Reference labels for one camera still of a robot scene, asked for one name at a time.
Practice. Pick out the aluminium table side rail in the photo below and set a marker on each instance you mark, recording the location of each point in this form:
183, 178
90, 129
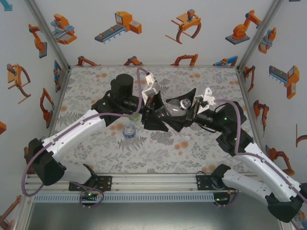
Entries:
64, 83
241, 80

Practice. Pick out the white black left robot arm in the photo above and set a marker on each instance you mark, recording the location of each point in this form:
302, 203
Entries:
72, 134

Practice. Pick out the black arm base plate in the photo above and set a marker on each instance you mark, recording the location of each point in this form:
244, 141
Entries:
204, 182
105, 183

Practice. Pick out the blue label plastic bottle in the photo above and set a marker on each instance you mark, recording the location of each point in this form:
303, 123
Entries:
129, 131

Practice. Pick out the floral table cloth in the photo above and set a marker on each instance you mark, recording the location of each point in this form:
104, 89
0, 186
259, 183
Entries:
144, 155

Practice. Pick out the green label plastic bottle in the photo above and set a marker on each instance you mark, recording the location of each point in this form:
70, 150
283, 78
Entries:
134, 118

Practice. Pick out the aluminium corner post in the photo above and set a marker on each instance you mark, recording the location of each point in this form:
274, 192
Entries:
260, 36
48, 36

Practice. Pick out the small circuit board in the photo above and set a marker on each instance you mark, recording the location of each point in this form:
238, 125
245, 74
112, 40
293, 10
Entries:
221, 199
88, 194

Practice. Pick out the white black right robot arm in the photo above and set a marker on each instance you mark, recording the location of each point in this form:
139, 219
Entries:
259, 167

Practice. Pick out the aluminium table edge rail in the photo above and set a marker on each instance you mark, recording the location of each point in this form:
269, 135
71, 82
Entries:
153, 183

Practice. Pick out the clear unlabelled plastic bottle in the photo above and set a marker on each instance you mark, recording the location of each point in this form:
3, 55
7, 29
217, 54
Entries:
173, 109

